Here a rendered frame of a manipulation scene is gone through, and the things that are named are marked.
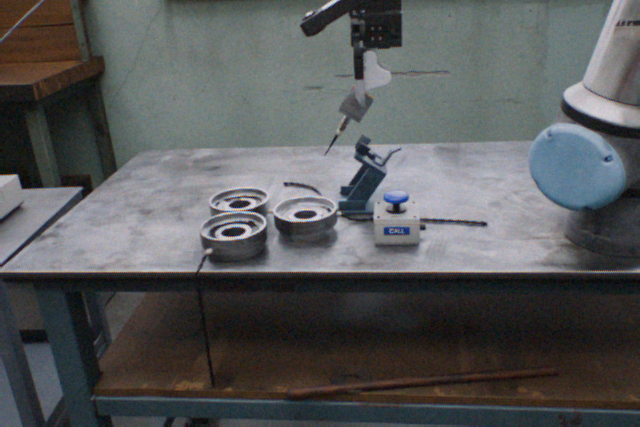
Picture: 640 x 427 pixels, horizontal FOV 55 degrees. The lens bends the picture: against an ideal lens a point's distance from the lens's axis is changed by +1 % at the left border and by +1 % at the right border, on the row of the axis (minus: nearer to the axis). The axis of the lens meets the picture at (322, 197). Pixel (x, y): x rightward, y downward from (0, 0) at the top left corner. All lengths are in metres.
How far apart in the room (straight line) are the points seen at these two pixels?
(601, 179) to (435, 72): 1.82
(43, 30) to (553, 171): 2.29
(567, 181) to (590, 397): 0.42
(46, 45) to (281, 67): 0.95
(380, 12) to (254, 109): 1.69
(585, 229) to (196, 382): 0.68
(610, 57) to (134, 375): 0.90
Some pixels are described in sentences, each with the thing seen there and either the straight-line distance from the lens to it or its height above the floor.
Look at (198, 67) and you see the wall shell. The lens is 2.67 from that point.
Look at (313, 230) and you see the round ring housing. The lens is 0.96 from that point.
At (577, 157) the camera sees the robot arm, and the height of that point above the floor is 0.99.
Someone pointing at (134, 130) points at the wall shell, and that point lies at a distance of 2.84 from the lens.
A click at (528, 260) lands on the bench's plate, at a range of 0.93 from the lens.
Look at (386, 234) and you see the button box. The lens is 0.95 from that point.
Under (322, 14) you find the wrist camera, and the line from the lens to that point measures 1.01.
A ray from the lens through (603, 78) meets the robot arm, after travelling 0.79.
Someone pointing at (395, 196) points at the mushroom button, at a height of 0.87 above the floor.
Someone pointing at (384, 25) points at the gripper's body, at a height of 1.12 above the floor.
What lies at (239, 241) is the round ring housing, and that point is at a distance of 0.92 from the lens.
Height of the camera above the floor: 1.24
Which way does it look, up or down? 22 degrees down
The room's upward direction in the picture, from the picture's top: 3 degrees counter-clockwise
